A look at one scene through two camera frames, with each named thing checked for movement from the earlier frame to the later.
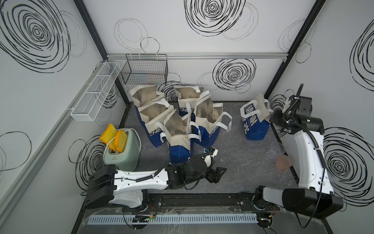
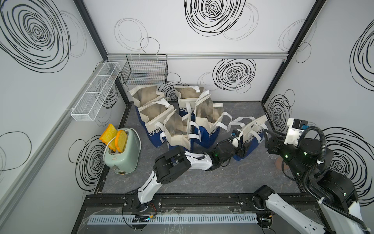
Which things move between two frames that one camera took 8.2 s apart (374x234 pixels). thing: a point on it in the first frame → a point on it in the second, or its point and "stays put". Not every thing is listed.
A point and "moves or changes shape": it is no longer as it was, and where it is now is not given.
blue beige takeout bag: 149,114 stays put
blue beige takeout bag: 144,94 stays put
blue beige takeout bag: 179,132 stays put
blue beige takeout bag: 255,116 moves or changes shape
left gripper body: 209,176 → 238,151
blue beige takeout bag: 189,95 stays put
